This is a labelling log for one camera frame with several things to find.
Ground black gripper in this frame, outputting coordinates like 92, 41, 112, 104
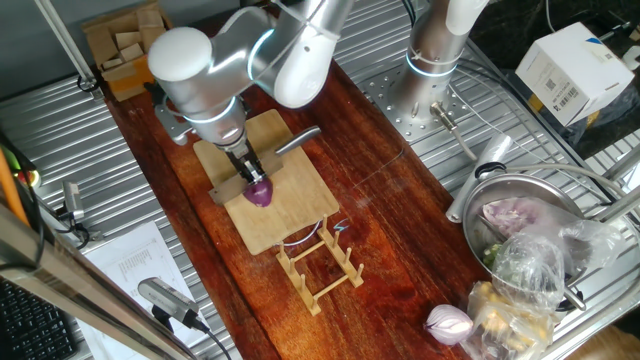
223, 142, 267, 185

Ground steel handled cleaver knife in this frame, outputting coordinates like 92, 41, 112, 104
208, 125, 322, 207

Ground bamboo cutting board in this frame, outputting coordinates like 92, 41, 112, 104
193, 108, 341, 256

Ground wooden peg rack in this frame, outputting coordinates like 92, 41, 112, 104
275, 214, 365, 317

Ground printed paper sheet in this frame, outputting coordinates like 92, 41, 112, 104
74, 221, 211, 360

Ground cardboard box with orange tape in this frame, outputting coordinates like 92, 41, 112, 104
82, 0, 174, 103

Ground thin metal pole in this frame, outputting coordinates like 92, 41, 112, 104
33, 0, 99, 91

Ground orange stick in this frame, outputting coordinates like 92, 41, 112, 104
0, 149, 30, 226

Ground peeled pale purple onion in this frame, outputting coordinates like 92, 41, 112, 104
423, 303, 474, 347

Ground green vegetable pieces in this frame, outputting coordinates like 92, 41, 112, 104
482, 242, 504, 269

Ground steel bowl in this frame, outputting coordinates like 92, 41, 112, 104
461, 172, 586, 281

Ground chopped pale onion pieces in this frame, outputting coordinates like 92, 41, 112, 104
482, 197, 539, 236

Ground black keyboard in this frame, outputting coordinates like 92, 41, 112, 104
0, 279, 79, 360

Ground plastic bag with yellow contents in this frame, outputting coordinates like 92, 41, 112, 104
459, 280, 556, 360

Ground knotted clear plastic bag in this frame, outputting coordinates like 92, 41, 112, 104
492, 232, 566, 314

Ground white carton box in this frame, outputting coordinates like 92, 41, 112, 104
514, 21, 636, 128

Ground crumpled clear plastic bag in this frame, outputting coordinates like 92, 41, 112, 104
529, 197, 626, 281

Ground steel tube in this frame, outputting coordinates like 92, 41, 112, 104
594, 184, 640, 224

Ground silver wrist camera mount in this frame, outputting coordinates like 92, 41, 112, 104
153, 99, 196, 147

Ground silver camera on stand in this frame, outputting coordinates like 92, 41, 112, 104
137, 277, 211, 334

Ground perforated steel base plate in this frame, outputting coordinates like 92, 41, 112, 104
358, 62, 484, 146

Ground small grey camera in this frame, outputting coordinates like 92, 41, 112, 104
60, 180, 86, 221

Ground silver cable connector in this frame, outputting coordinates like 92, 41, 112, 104
429, 101, 479, 162

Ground aluminium frame bar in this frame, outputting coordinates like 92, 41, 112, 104
0, 202, 199, 360

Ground grey hose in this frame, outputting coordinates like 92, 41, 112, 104
499, 163, 629, 199

